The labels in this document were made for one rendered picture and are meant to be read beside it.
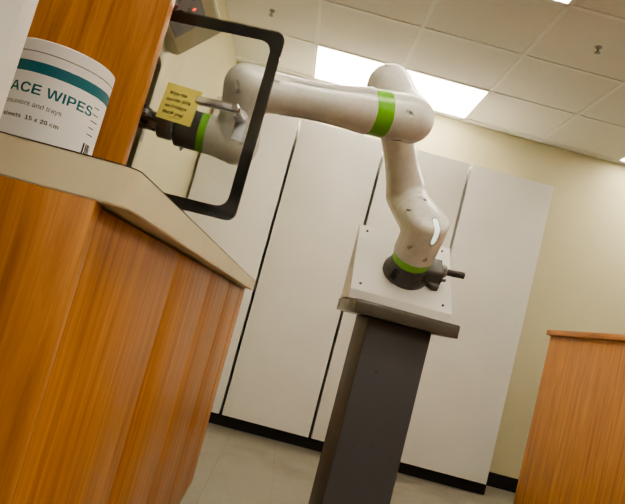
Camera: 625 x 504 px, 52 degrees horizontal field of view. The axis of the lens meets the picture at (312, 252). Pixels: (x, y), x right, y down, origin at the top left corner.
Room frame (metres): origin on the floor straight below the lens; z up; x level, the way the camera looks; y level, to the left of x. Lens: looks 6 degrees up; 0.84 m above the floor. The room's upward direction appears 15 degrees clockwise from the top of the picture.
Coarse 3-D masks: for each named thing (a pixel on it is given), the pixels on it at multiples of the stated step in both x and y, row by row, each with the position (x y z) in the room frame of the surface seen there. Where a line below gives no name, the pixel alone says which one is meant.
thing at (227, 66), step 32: (192, 32) 1.27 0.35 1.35; (224, 32) 1.26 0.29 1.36; (256, 32) 1.25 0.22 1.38; (160, 64) 1.28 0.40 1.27; (192, 64) 1.27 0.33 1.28; (224, 64) 1.26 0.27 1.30; (256, 64) 1.25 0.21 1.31; (160, 96) 1.27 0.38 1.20; (224, 96) 1.26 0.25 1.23; (256, 96) 1.25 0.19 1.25; (160, 128) 1.27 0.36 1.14; (192, 128) 1.26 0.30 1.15; (224, 128) 1.25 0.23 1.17; (256, 128) 1.25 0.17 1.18; (128, 160) 1.28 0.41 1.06; (160, 160) 1.27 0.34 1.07; (192, 160) 1.26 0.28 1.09; (224, 160) 1.25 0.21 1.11; (192, 192) 1.26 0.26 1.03; (224, 192) 1.25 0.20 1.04
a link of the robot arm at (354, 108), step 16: (288, 80) 1.41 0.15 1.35; (304, 80) 1.43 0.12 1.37; (272, 96) 1.39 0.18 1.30; (288, 96) 1.41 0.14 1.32; (304, 96) 1.42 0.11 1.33; (320, 96) 1.44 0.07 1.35; (336, 96) 1.45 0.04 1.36; (352, 96) 1.46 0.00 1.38; (368, 96) 1.47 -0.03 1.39; (272, 112) 1.44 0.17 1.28; (288, 112) 1.44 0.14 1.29; (304, 112) 1.45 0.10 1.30; (320, 112) 1.45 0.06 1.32; (336, 112) 1.46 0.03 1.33; (352, 112) 1.47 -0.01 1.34; (368, 112) 1.48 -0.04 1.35; (352, 128) 1.51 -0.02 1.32; (368, 128) 1.51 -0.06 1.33
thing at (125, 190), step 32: (0, 160) 0.59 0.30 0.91; (32, 160) 0.59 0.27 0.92; (64, 160) 0.59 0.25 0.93; (96, 160) 0.59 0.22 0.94; (96, 192) 0.59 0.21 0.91; (128, 192) 0.60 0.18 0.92; (160, 192) 0.69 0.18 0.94; (160, 224) 0.74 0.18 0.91; (192, 224) 0.93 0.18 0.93; (192, 256) 1.16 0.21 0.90; (224, 256) 1.41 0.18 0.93
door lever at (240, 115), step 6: (198, 96) 1.21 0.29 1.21; (198, 102) 1.21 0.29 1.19; (204, 102) 1.21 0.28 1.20; (210, 102) 1.21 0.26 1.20; (216, 102) 1.21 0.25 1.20; (222, 102) 1.21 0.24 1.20; (216, 108) 1.21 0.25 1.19; (222, 108) 1.21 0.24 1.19; (228, 108) 1.20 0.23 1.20; (234, 108) 1.20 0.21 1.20; (240, 108) 1.21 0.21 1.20; (234, 114) 1.25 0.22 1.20; (240, 114) 1.23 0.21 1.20; (240, 120) 1.25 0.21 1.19
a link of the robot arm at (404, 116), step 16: (384, 96) 1.49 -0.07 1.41; (400, 96) 1.51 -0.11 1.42; (416, 96) 1.53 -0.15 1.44; (384, 112) 1.49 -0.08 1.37; (400, 112) 1.50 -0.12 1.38; (416, 112) 1.51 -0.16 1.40; (432, 112) 1.54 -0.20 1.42; (384, 128) 1.51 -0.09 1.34; (400, 128) 1.52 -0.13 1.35; (416, 128) 1.53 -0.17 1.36
